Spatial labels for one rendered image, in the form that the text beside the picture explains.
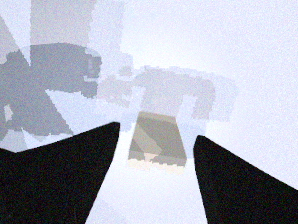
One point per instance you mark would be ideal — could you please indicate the white rectangular block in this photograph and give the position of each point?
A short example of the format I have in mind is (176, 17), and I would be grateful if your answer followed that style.
(157, 144)

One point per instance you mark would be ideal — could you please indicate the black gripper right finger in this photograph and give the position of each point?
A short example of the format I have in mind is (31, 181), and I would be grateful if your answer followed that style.
(236, 192)

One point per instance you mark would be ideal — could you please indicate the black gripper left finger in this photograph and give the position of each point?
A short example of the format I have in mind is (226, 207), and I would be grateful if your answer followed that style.
(56, 183)

